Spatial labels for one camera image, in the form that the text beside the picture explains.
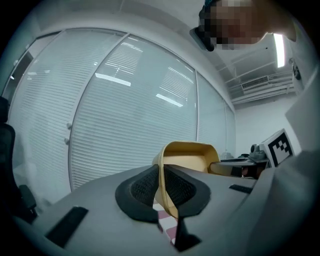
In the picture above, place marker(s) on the person's head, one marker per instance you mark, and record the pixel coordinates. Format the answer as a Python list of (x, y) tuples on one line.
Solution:
[(250, 20)]

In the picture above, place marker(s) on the table with checkered tablecloth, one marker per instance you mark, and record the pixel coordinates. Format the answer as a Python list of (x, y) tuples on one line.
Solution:
[(166, 222)]

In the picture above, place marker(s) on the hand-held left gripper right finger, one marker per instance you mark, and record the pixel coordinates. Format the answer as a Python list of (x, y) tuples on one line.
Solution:
[(215, 200)]

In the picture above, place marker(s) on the yellow tray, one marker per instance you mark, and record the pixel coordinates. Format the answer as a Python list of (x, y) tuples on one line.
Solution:
[(185, 160)]

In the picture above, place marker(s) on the ceiling light bar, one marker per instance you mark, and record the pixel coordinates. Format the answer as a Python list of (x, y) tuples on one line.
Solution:
[(279, 50)]

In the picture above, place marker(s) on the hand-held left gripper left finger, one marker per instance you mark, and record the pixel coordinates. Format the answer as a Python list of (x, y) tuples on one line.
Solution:
[(100, 212)]

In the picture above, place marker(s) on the person's right hand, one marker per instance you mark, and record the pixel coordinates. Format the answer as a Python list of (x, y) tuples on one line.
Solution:
[(247, 172)]

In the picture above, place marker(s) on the round metal door knob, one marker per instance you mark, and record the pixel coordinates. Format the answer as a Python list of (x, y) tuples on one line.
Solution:
[(66, 141), (68, 125)]

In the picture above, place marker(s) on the black head-mounted camera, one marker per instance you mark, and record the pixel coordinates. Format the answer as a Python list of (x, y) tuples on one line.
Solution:
[(202, 40)]

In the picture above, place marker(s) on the person's white shirt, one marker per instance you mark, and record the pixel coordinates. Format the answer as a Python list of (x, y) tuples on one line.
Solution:
[(307, 112)]

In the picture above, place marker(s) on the glass partition with white blinds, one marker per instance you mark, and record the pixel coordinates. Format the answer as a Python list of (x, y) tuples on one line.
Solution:
[(137, 112)]

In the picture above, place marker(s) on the ceiling air vent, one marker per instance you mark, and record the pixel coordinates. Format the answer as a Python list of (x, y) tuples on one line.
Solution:
[(255, 83)]

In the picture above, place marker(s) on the black mesh office chair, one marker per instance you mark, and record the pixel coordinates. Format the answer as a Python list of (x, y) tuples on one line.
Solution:
[(10, 162)]

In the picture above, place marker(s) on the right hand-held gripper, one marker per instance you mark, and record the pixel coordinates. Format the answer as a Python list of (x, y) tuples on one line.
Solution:
[(280, 147)]

